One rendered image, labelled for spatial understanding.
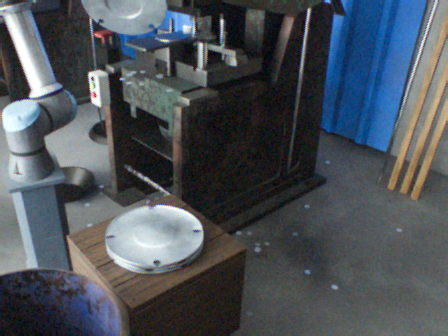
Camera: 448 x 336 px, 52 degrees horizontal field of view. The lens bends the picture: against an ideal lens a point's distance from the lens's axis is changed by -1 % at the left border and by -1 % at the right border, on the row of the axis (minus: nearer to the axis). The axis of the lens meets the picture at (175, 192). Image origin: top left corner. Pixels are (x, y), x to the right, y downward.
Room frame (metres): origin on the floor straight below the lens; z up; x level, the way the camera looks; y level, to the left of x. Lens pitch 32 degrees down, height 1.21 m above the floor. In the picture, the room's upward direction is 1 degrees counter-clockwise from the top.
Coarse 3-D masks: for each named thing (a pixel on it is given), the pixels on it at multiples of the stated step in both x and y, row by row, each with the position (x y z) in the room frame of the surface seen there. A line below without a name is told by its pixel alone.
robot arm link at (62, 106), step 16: (0, 0) 1.45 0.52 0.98; (16, 0) 1.47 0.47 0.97; (16, 16) 1.47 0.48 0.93; (32, 16) 1.51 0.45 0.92; (16, 32) 1.46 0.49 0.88; (32, 32) 1.48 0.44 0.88; (16, 48) 1.47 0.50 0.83; (32, 48) 1.46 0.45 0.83; (32, 64) 1.45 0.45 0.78; (48, 64) 1.48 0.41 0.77; (32, 80) 1.44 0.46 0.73; (48, 80) 1.45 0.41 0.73; (32, 96) 1.43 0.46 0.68; (48, 96) 1.42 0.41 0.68; (64, 96) 1.46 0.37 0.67; (64, 112) 1.43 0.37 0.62
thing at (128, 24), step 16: (96, 0) 1.62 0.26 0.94; (112, 0) 1.62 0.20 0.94; (128, 0) 1.60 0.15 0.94; (144, 0) 1.59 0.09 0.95; (160, 0) 1.58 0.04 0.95; (96, 16) 1.66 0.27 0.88; (112, 16) 1.65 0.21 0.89; (128, 16) 1.64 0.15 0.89; (144, 16) 1.63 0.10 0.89; (160, 16) 1.62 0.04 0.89; (128, 32) 1.68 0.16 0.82; (144, 32) 1.67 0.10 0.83
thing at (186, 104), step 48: (288, 48) 1.81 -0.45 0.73; (192, 96) 1.52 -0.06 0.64; (240, 96) 1.65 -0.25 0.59; (288, 96) 1.83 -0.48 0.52; (192, 144) 1.51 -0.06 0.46; (240, 144) 1.68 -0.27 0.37; (288, 144) 1.88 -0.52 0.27; (192, 192) 1.51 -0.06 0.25; (240, 192) 1.70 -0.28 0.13; (288, 192) 1.85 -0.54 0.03
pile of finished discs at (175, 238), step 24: (120, 216) 1.17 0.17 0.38; (144, 216) 1.17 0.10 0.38; (168, 216) 1.17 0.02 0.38; (192, 216) 1.17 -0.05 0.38; (120, 240) 1.05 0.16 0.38; (144, 240) 1.04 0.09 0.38; (168, 240) 1.04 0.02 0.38; (192, 240) 1.05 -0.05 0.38; (120, 264) 0.97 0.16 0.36; (144, 264) 0.94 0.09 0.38; (168, 264) 0.94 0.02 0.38
